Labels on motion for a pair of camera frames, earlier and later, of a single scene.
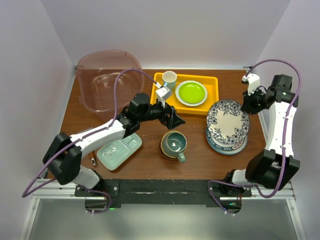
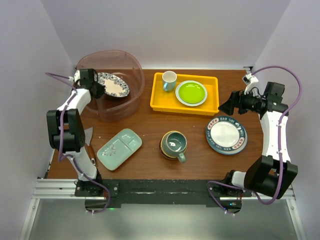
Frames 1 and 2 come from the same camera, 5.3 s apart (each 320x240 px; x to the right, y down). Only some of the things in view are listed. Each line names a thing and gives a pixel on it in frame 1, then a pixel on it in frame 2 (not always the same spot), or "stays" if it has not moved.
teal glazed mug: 173,145 stays
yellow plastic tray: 211,82 stays
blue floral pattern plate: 227,122 -> 114,86
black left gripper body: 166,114 -> 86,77
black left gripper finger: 176,120 -> 97,89
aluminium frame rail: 54,190 stays
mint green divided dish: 113,155 stays
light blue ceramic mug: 169,78 stays
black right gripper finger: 249,105 -> 236,100
